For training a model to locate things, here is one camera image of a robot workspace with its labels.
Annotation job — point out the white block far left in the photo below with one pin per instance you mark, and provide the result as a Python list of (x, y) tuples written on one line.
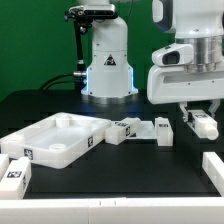
[(4, 163)]

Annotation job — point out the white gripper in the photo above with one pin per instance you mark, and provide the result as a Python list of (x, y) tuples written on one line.
[(175, 85)]

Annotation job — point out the white front wall bar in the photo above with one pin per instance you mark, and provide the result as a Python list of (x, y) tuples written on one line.
[(195, 210)]

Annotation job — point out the white wall bar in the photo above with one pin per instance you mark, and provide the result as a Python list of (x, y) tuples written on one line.
[(195, 210), (214, 168)]

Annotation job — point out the white marker base plate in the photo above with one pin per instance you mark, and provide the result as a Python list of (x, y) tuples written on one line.
[(146, 131)]

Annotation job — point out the white right wall bar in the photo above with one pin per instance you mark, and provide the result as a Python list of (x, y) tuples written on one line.
[(214, 168)]

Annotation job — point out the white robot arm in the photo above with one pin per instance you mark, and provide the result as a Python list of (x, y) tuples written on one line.
[(190, 69)]

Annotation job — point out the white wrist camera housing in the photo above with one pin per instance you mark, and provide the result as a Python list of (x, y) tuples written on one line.
[(174, 54)]

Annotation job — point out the white desk top tray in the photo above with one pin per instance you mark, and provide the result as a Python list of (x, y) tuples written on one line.
[(56, 141)]

